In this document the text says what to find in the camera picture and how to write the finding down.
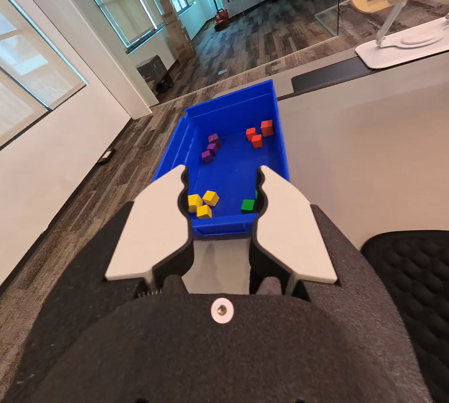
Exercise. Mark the yellow wooden cube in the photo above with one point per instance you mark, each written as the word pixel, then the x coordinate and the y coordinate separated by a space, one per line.
pixel 194 202
pixel 210 197
pixel 204 212

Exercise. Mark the cardboard box stack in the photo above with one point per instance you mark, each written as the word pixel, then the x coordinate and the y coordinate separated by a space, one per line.
pixel 175 35

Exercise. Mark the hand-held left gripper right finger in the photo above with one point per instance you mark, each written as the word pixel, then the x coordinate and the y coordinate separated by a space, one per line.
pixel 291 234

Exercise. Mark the purple wooden cube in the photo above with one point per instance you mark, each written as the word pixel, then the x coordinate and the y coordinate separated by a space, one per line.
pixel 214 138
pixel 212 148
pixel 207 156

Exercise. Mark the blue plastic bin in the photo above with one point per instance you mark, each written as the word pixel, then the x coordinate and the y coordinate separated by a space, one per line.
pixel 231 171

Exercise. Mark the dark equipment case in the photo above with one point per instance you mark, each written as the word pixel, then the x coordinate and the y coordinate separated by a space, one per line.
pixel 154 70

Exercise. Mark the white board stand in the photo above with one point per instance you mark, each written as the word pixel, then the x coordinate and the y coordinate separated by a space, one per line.
pixel 393 54

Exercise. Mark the red wooden cube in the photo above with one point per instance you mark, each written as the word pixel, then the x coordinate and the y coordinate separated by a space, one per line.
pixel 267 127
pixel 257 141
pixel 250 132

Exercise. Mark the red floor machine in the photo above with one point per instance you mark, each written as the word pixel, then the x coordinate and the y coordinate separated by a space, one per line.
pixel 221 17

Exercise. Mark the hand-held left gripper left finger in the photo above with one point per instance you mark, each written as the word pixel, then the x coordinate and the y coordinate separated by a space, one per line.
pixel 150 231

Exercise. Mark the large framed window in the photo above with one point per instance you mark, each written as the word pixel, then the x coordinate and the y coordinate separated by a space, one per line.
pixel 28 59

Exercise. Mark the small black device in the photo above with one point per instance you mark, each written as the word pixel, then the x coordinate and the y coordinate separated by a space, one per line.
pixel 107 157

